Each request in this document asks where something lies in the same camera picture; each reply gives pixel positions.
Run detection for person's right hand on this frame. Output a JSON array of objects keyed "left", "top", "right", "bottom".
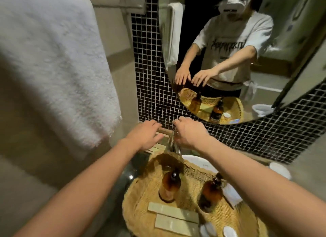
[{"left": 173, "top": 116, "right": 212, "bottom": 151}]

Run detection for person's left hand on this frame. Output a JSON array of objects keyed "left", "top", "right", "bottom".
[{"left": 125, "top": 119, "right": 165, "bottom": 152}]

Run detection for white blue sachet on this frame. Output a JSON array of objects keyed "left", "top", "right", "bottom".
[{"left": 223, "top": 183, "right": 243, "bottom": 207}]

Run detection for small white round jars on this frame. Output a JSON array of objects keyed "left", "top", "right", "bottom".
[{"left": 200, "top": 221, "right": 217, "bottom": 237}]

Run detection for person's right forearm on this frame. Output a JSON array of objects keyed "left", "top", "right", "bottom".
[{"left": 196, "top": 137, "right": 326, "bottom": 237}]

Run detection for person's left forearm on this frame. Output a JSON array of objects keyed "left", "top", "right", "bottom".
[{"left": 14, "top": 138, "right": 142, "bottom": 237}]

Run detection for chrome sink faucet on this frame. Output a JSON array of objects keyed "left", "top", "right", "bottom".
[{"left": 165, "top": 130, "right": 182, "bottom": 156}]

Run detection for white sink basin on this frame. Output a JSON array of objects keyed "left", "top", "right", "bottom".
[{"left": 182, "top": 154, "right": 219, "bottom": 173}]

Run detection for woven wicker basket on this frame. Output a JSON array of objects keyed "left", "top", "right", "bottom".
[{"left": 122, "top": 151, "right": 269, "bottom": 237}]

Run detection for white scalloped soap dish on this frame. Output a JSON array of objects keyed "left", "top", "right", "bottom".
[{"left": 269, "top": 162, "right": 292, "bottom": 181}]

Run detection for white hanging towel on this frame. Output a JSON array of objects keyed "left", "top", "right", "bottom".
[{"left": 0, "top": 0, "right": 122, "bottom": 161}]

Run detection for wall mirror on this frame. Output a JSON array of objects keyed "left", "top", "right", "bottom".
[{"left": 158, "top": 0, "right": 326, "bottom": 125}]

